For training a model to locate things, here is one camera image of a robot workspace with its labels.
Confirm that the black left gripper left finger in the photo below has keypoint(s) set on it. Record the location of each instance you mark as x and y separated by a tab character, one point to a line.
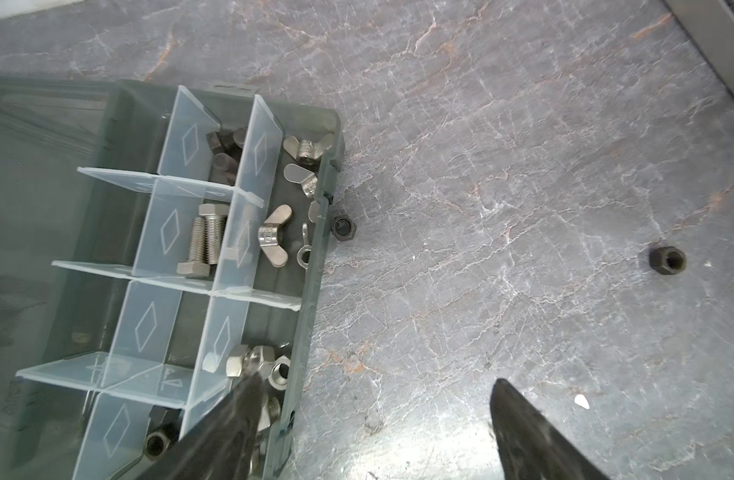
221	445

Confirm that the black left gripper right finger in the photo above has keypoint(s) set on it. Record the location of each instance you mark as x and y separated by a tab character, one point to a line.
529	446

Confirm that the black hex nut front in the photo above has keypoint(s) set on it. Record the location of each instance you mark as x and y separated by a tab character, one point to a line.
158	442

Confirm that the black hex nut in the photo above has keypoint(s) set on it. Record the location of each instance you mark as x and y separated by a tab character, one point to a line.
158	442
343	228

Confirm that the steel hex bolt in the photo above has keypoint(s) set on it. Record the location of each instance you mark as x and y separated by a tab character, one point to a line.
196	266
215	216

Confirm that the black nut pair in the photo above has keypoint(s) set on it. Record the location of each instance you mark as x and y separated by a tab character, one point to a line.
667	260

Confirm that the black bolt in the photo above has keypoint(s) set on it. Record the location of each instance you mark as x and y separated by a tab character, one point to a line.
227	149

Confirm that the steel hex nut front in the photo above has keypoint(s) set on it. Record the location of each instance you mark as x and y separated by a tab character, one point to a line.
246	360

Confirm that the steel hex nut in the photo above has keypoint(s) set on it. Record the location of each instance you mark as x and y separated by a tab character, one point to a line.
279	375
246	360

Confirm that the grey metal tool tray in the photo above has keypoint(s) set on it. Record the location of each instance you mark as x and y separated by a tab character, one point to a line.
710	25

